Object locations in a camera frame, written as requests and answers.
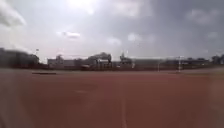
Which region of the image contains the pale low building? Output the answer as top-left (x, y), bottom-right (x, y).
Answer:
top-left (46, 54), bottom-right (83, 70)

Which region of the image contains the building with arched roof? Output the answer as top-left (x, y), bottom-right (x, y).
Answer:
top-left (81, 51), bottom-right (113, 71)

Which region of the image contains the dark building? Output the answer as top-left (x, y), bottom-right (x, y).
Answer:
top-left (0, 47), bottom-right (41, 69)

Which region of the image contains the white goal post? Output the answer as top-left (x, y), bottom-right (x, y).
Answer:
top-left (157, 55), bottom-right (184, 73)

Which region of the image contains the row of trees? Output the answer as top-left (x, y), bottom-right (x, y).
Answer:
top-left (211, 54), bottom-right (224, 66)

